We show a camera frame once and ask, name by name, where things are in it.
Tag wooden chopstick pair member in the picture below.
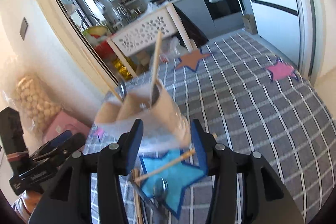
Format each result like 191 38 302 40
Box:
131 168 143 224

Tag black handled small spoon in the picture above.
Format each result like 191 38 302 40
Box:
128 176 169 224

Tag pink plastic stools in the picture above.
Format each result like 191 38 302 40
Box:
42 111 90 143

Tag bag of puffed snacks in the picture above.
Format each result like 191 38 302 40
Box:
11 74 63 135

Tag pink star mat left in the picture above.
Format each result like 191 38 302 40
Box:
90 126 104 142

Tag pink star mat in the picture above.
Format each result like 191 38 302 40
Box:
265 58 298 82
90 126 104 142

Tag blue star mat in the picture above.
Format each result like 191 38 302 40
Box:
139 149 206 219

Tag grey checkered tablecloth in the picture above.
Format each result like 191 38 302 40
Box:
84 31 335 223

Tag white plastic utensil holder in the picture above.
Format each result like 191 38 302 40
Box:
94 79 191 153

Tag pink star mat right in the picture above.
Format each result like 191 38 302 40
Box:
265 58 298 82

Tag brown star mat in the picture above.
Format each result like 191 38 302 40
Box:
174 49 212 72

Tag cardboard box on floor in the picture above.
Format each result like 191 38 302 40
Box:
242 14 257 35

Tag white perforated basket cart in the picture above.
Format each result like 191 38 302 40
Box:
106 2 197 77

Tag black built-in oven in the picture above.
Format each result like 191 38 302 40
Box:
204 0 244 20

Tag grey wall switch plate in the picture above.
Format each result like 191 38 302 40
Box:
19 17 29 40

